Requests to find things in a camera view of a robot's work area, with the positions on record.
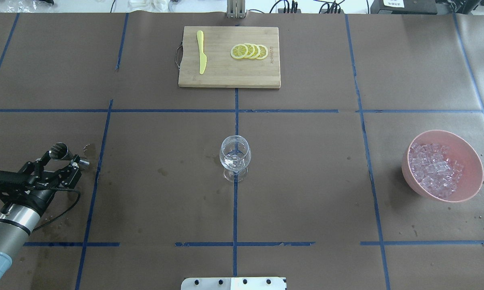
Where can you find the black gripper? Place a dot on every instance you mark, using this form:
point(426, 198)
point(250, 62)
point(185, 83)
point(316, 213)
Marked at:
point(41, 195)

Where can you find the steel double jigger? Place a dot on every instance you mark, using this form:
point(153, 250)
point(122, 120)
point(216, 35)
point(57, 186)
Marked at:
point(60, 151)

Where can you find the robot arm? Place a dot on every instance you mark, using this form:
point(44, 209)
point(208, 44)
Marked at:
point(27, 193)

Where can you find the clear wine glass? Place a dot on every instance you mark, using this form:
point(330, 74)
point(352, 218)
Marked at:
point(235, 156)

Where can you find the pink bowl of ice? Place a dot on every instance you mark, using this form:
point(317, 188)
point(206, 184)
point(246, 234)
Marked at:
point(442, 166)

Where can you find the yellow plastic knife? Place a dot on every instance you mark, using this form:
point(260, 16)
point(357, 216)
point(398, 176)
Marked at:
point(201, 54)

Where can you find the bamboo cutting board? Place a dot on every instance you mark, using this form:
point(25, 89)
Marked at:
point(222, 70)

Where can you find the lemon slices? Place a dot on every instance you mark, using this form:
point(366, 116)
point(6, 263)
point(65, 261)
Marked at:
point(249, 51)

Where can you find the brown paper table mat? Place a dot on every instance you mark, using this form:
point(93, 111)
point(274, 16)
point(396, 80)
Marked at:
point(341, 152)

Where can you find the black power box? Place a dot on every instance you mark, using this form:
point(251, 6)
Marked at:
point(408, 7)

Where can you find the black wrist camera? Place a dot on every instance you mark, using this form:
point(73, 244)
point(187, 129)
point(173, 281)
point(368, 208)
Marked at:
point(13, 186)

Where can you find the aluminium frame post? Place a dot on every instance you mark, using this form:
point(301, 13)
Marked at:
point(235, 9)

